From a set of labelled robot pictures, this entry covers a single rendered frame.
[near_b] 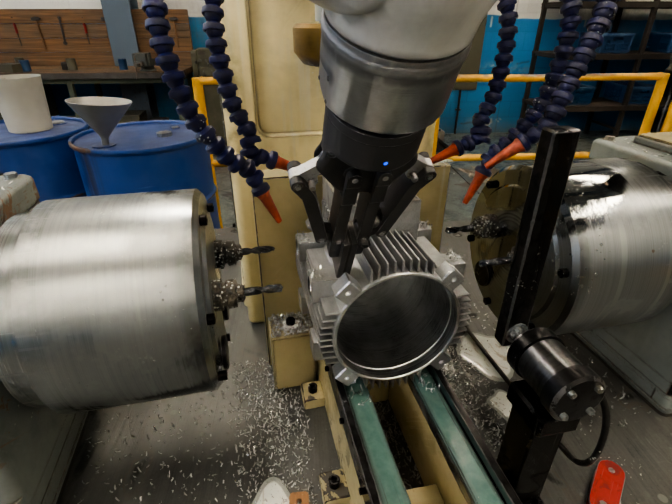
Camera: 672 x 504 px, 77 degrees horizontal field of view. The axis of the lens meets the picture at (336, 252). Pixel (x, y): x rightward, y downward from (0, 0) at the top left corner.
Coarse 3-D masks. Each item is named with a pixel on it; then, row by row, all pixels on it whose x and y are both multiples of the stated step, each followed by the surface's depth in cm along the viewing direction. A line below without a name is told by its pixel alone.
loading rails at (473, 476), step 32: (320, 384) 69; (352, 384) 56; (416, 384) 56; (448, 384) 55; (352, 416) 50; (416, 416) 56; (448, 416) 51; (352, 448) 48; (384, 448) 48; (416, 448) 57; (448, 448) 48; (480, 448) 46; (320, 480) 55; (352, 480) 50; (384, 480) 44; (448, 480) 48; (480, 480) 44
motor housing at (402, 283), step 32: (320, 256) 56; (384, 256) 49; (416, 256) 47; (384, 288) 69; (416, 288) 62; (448, 288) 49; (320, 320) 49; (352, 320) 63; (384, 320) 63; (416, 320) 60; (448, 320) 54; (352, 352) 56; (384, 352) 58; (416, 352) 56; (384, 384) 55
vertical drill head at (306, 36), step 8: (320, 8) 44; (320, 16) 44; (296, 24) 45; (304, 24) 43; (312, 24) 42; (320, 24) 42; (296, 32) 45; (304, 32) 43; (312, 32) 42; (320, 32) 42; (296, 40) 45; (304, 40) 44; (312, 40) 43; (320, 40) 42; (296, 48) 46; (304, 48) 44; (312, 48) 43; (304, 56) 45; (312, 56) 44; (312, 64) 45
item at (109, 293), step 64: (192, 192) 49; (0, 256) 41; (64, 256) 40; (128, 256) 41; (192, 256) 42; (0, 320) 39; (64, 320) 39; (128, 320) 41; (192, 320) 42; (64, 384) 41; (128, 384) 43; (192, 384) 46
